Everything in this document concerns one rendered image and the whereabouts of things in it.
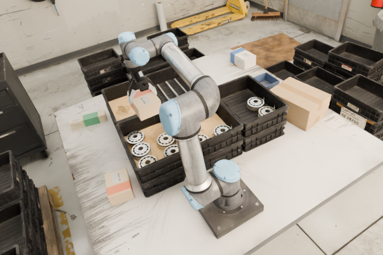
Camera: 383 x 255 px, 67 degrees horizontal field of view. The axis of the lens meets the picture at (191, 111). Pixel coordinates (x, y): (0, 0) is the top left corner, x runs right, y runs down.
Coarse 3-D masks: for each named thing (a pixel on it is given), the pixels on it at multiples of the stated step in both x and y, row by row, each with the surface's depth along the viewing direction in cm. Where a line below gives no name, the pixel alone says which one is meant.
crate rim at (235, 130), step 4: (220, 104) 167; (224, 108) 163; (228, 112) 160; (232, 116) 157; (236, 120) 154; (240, 124) 152; (236, 128) 149; (240, 128) 150; (224, 132) 148; (228, 132) 148; (232, 132) 149; (236, 132) 150; (216, 136) 146; (220, 136) 146; (224, 136) 148; (208, 140) 145; (212, 140) 145; (216, 140) 147; (204, 144) 144; (208, 144) 146
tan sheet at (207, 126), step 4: (212, 116) 174; (216, 116) 174; (204, 120) 172; (208, 120) 171; (212, 120) 171; (216, 120) 171; (220, 120) 170; (204, 124) 169; (208, 124) 169; (212, 124) 168; (216, 124) 168; (220, 124) 168; (224, 124) 167; (204, 128) 166; (208, 128) 166; (212, 128) 166; (200, 132) 164; (204, 132) 164; (208, 132) 164; (212, 132) 163; (208, 136) 161; (212, 136) 161
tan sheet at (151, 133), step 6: (150, 126) 172; (156, 126) 172; (144, 132) 169; (150, 132) 169; (156, 132) 168; (162, 132) 167; (126, 138) 167; (150, 138) 164; (156, 138) 164; (150, 144) 161; (156, 144) 160; (156, 150) 157; (162, 150) 156; (156, 156) 153; (162, 156) 153
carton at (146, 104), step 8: (136, 96) 146; (144, 96) 146; (152, 96) 145; (136, 104) 141; (144, 104) 140; (152, 104) 141; (160, 104) 143; (136, 112) 145; (144, 112) 141; (152, 112) 143
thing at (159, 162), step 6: (126, 120) 164; (120, 132) 158; (126, 144) 150; (132, 156) 142; (168, 156) 139; (174, 156) 139; (180, 156) 141; (132, 162) 138; (156, 162) 137; (162, 162) 138; (138, 168) 135; (144, 168) 135; (150, 168) 137
